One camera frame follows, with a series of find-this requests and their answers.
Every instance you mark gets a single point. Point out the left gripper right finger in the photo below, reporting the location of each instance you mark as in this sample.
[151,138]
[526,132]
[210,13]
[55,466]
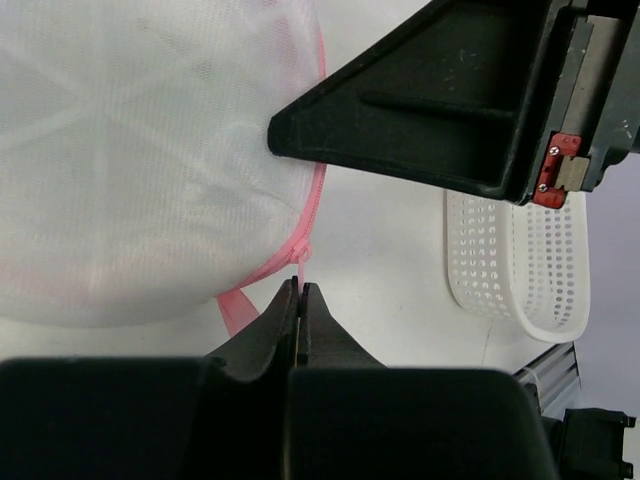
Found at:
[397,423]

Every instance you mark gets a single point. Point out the aluminium mounting rail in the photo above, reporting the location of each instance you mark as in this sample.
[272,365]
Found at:
[555,375]

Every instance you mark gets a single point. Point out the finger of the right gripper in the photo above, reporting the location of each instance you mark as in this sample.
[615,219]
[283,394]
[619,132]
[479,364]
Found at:
[450,98]

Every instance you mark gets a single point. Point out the pink mesh laundry bag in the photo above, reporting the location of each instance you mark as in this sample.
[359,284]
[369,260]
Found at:
[136,179]

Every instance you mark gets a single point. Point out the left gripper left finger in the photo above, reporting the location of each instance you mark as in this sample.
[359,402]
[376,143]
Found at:
[214,416]

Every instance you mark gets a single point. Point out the white perforated plastic basket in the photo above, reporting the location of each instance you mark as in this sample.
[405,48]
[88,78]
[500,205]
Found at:
[526,264]

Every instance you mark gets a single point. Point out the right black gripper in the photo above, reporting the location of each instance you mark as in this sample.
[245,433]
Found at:
[593,120]

